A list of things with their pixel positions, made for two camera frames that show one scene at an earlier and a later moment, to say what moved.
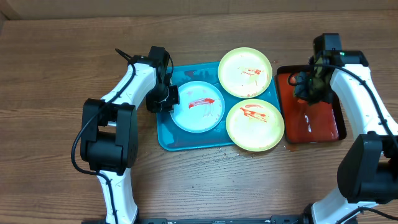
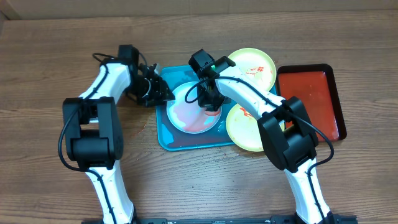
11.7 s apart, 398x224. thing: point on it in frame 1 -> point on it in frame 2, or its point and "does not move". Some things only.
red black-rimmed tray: [303, 122] does not move
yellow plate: [255, 125] does not move
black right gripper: [328, 98] -> [206, 102]
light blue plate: [201, 108] does not move
